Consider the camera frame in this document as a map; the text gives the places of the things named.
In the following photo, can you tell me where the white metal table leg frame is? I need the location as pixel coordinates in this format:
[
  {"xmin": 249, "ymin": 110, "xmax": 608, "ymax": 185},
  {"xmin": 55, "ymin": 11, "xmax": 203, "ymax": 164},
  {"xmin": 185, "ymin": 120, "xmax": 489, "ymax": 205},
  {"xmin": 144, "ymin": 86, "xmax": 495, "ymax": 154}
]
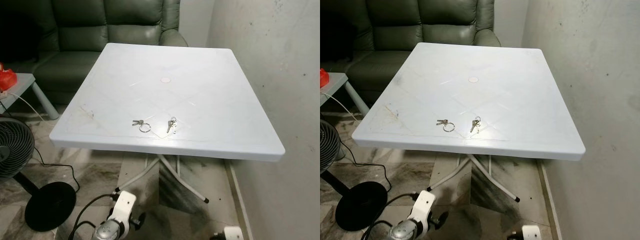
[
  {"xmin": 114, "ymin": 154, "xmax": 210, "ymax": 204},
  {"xmin": 427, "ymin": 154, "xmax": 521, "ymax": 203}
]

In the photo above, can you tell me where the black standing fan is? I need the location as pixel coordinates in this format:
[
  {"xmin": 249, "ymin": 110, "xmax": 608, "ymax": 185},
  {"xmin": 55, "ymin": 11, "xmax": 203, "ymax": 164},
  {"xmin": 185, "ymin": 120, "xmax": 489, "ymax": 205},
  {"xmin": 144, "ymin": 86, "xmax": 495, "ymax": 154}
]
[
  {"xmin": 320, "ymin": 119, "xmax": 389, "ymax": 232},
  {"xmin": 0, "ymin": 117, "xmax": 77, "ymax": 232}
]

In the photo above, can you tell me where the small grey side table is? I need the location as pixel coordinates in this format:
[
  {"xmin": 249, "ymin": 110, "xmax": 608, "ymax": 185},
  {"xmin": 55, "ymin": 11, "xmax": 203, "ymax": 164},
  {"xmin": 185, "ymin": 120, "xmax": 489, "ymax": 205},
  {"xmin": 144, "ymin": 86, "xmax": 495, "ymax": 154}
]
[
  {"xmin": 0, "ymin": 73, "xmax": 60, "ymax": 121},
  {"xmin": 320, "ymin": 72, "xmax": 371, "ymax": 117}
]

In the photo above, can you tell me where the thin white cable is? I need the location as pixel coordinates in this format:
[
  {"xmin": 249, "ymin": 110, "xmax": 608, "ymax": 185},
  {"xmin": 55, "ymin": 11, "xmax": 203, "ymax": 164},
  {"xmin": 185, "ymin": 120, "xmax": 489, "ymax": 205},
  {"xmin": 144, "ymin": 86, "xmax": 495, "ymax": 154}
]
[
  {"xmin": 321, "ymin": 92, "xmax": 362, "ymax": 122},
  {"xmin": 0, "ymin": 92, "xmax": 52, "ymax": 120}
]

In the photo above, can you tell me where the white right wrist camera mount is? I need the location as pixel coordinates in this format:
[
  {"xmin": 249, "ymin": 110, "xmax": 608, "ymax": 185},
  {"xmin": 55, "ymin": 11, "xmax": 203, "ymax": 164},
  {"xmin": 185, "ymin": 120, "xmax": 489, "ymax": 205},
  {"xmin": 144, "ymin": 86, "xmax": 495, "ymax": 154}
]
[
  {"xmin": 521, "ymin": 225, "xmax": 543, "ymax": 240},
  {"xmin": 223, "ymin": 226, "xmax": 245, "ymax": 240}
]

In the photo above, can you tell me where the black fan power cable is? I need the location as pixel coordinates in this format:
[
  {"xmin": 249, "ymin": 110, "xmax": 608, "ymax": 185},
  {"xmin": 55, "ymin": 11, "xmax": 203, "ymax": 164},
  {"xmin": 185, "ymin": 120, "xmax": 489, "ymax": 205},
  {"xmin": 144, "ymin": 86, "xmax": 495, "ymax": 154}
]
[
  {"xmin": 341, "ymin": 141, "xmax": 387, "ymax": 190},
  {"xmin": 32, "ymin": 149, "xmax": 81, "ymax": 192}
]

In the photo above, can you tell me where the green leather sofa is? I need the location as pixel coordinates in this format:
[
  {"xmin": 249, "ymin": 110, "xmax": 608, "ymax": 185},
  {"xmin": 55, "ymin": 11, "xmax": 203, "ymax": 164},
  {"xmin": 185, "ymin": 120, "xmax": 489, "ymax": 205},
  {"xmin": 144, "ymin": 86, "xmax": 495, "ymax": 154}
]
[
  {"xmin": 320, "ymin": 0, "xmax": 502, "ymax": 106},
  {"xmin": 0, "ymin": 0, "xmax": 189, "ymax": 106}
]

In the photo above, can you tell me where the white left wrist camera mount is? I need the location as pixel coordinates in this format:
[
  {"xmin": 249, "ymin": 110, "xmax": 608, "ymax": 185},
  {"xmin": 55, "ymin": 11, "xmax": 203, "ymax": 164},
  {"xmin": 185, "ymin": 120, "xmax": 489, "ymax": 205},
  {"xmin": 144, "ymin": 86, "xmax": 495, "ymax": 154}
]
[
  {"xmin": 106, "ymin": 190, "xmax": 137, "ymax": 234},
  {"xmin": 409, "ymin": 189, "xmax": 436, "ymax": 234}
]

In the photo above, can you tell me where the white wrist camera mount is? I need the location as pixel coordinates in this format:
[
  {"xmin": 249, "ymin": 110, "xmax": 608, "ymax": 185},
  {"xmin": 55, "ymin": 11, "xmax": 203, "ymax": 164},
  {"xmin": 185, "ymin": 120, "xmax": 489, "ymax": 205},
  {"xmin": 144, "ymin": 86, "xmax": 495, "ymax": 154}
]
[
  {"xmin": 106, "ymin": 190, "xmax": 137, "ymax": 234},
  {"xmin": 521, "ymin": 225, "xmax": 543, "ymax": 240},
  {"xmin": 409, "ymin": 189, "xmax": 436, "ymax": 234},
  {"xmin": 223, "ymin": 226, "xmax": 245, "ymax": 240}
]

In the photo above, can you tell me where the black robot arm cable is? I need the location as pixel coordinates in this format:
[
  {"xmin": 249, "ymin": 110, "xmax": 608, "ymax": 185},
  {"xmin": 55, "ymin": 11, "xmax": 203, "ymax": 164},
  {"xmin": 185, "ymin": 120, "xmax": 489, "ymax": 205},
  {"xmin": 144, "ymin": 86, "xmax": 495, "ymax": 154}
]
[
  {"xmin": 366, "ymin": 192, "xmax": 422, "ymax": 240},
  {"xmin": 67, "ymin": 193, "xmax": 121, "ymax": 240}
]

